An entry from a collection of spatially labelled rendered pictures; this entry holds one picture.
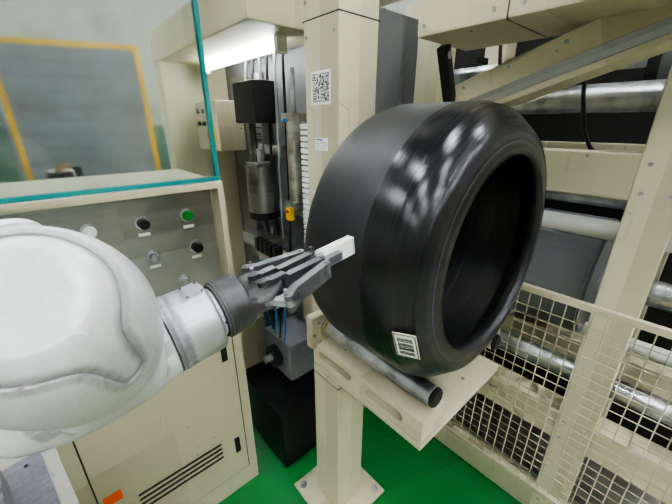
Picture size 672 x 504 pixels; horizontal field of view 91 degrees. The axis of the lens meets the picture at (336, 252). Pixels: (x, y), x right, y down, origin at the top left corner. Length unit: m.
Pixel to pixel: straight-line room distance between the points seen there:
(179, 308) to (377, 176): 0.35
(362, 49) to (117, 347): 0.81
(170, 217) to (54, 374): 0.89
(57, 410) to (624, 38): 1.02
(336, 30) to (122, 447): 1.28
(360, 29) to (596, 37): 0.50
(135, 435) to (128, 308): 1.11
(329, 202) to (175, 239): 0.61
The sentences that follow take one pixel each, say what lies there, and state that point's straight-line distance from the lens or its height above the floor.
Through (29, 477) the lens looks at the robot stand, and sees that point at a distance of 1.19.
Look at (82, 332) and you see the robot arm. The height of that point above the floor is 1.34.
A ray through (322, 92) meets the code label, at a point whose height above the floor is 1.50.
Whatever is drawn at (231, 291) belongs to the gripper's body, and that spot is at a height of 1.24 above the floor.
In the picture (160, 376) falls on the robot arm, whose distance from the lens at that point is 0.38.
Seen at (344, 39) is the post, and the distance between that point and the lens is 0.86.
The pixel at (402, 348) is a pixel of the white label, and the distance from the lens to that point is 0.59.
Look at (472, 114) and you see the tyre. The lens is 0.61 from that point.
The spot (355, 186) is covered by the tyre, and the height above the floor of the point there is 1.33.
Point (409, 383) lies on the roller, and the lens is 0.77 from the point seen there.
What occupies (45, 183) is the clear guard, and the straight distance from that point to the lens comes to 1.00.
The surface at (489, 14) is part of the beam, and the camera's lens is 0.95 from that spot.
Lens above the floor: 1.43
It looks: 21 degrees down
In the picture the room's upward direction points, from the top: straight up
